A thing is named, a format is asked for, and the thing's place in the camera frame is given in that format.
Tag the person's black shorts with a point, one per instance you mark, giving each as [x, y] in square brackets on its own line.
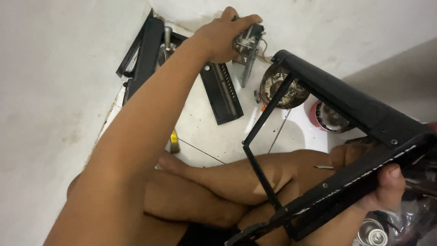
[205, 236]

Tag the black vented metal panel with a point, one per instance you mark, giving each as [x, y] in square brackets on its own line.
[222, 94]

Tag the person's left fingers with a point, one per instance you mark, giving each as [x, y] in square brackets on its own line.
[246, 22]

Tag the round metal burner pan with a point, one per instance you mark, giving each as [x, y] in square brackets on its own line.
[276, 87]

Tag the small metal bracket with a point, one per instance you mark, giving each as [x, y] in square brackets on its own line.
[256, 96]

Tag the clear plastic bag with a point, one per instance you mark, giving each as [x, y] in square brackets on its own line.
[413, 218]

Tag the metal gas valve assembly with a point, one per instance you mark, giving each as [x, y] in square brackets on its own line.
[248, 44]

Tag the black metal stove frame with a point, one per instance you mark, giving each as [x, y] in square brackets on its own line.
[344, 99]

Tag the silver metal burner tube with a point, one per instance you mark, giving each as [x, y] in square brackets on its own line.
[167, 37]

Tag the person's right hand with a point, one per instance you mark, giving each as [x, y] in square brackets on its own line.
[387, 194]

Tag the red gas canister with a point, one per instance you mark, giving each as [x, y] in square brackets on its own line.
[326, 118]

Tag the person's bare legs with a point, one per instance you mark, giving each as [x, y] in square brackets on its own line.
[218, 186]

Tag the silver spray can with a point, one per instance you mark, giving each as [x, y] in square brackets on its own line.
[372, 234]

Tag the black metal stove cover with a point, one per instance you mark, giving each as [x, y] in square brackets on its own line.
[146, 58]

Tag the small silver screw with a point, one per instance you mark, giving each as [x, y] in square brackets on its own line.
[323, 167]

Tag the person's left hand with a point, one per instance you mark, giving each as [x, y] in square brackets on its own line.
[213, 39]

